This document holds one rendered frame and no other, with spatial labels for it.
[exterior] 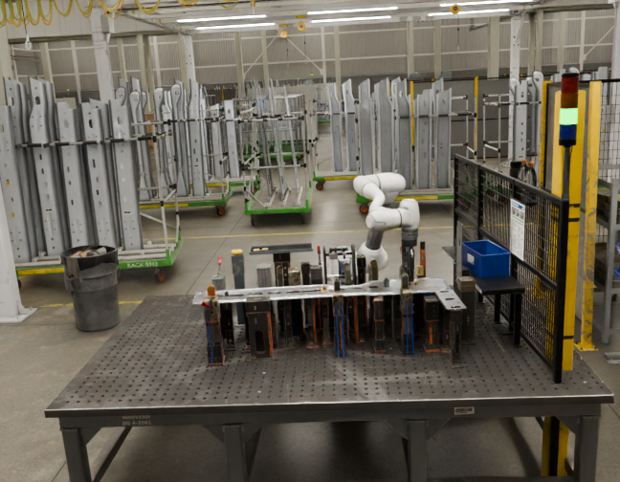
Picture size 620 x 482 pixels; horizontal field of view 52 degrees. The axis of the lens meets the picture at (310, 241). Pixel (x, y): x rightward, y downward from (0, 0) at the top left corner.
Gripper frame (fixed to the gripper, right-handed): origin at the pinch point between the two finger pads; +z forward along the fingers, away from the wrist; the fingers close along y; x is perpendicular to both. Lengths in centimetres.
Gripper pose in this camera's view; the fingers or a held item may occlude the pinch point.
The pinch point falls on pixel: (410, 274)
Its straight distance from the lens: 350.7
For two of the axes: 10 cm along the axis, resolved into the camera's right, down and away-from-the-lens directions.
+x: 10.0, -0.6, 0.1
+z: 0.5, 9.7, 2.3
